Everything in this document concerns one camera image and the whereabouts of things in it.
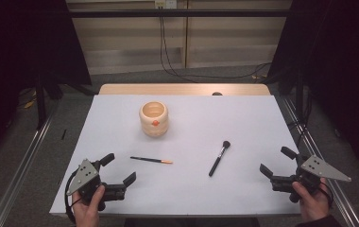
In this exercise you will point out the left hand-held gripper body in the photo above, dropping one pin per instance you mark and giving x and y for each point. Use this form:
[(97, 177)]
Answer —
[(84, 176)]

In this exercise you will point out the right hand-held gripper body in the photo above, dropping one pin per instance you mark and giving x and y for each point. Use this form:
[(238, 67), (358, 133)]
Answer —
[(321, 168)]

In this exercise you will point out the black pencil with orange end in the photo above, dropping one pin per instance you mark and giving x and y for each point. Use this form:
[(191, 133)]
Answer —
[(149, 160)]

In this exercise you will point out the black makeup brush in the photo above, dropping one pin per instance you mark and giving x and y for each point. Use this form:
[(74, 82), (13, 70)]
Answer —
[(218, 159)]

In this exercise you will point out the cream ringed pen holder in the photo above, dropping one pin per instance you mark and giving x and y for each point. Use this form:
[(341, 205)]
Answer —
[(154, 127)]

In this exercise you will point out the person's right hand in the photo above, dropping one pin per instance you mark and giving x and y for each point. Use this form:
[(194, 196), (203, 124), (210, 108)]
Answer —
[(314, 203)]

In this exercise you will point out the person's left hand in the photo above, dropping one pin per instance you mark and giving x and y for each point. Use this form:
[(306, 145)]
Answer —
[(88, 213)]

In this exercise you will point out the white table sheet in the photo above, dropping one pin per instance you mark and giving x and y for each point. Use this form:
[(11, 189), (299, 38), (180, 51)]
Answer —
[(184, 195)]

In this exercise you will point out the black stand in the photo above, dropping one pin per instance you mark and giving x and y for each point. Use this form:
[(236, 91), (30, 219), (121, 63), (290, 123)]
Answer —
[(41, 104), (299, 94)]

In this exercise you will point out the small dark table knob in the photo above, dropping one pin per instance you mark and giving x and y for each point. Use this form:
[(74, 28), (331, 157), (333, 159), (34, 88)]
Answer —
[(217, 93)]

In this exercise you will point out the wooden table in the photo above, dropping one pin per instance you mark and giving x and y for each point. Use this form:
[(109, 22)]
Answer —
[(168, 89)]

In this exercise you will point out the black curtain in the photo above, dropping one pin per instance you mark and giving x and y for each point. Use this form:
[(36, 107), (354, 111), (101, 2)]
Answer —
[(341, 63), (26, 41)]

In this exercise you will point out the black horizontal bar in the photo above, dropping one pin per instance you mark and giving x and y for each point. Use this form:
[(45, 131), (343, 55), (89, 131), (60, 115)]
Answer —
[(199, 13)]

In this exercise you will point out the aluminium floor rail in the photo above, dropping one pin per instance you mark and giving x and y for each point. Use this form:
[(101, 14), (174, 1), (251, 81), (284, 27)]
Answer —
[(20, 170), (317, 148)]

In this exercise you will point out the white wall socket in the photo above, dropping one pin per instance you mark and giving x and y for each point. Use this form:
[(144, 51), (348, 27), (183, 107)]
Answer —
[(165, 3)]

